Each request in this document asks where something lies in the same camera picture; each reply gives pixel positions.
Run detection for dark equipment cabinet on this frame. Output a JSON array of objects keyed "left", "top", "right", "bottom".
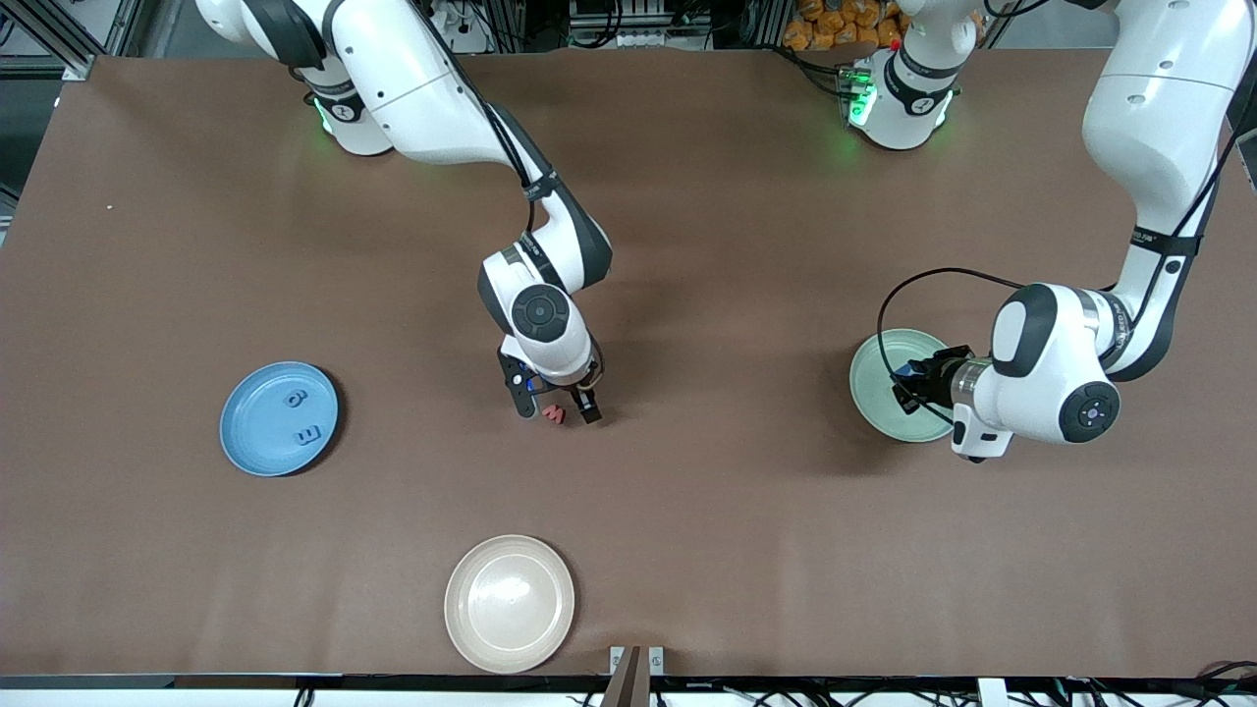
[{"left": 568, "top": 0, "right": 723, "bottom": 50}]

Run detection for beige round plate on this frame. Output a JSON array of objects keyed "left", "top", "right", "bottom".
[{"left": 444, "top": 534, "right": 576, "bottom": 675}]

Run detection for blue round plate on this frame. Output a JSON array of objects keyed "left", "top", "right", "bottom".
[{"left": 219, "top": 361, "right": 340, "bottom": 478}]

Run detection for brown table cover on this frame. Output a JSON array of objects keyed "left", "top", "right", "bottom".
[{"left": 0, "top": 47, "right": 1257, "bottom": 679}]

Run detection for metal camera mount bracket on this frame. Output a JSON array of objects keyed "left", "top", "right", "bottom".
[{"left": 601, "top": 645, "right": 666, "bottom": 707}]

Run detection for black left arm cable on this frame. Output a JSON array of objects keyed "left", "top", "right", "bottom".
[{"left": 876, "top": 74, "right": 1257, "bottom": 428}]

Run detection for pile of orange packets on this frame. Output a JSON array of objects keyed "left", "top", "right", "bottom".
[{"left": 783, "top": 0, "right": 904, "bottom": 52}]

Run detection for green round plate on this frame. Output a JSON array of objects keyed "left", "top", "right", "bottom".
[{"left": 848, "top": 328, "right": 958, "bottom": 444}]

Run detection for aluminium frame post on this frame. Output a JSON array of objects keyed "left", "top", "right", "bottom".
[{"left": 0, "top": 0, "right": 148, "bottom": 82}]

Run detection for white power strip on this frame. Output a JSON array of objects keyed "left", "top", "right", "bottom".
[{"left": 432, "top": 0, "right": 492, "bottom": 55}]

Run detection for black table edge rail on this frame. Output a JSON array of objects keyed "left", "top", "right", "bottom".
[{"left": 0, "top": 673, "right": 1257, "bottom": 707}]

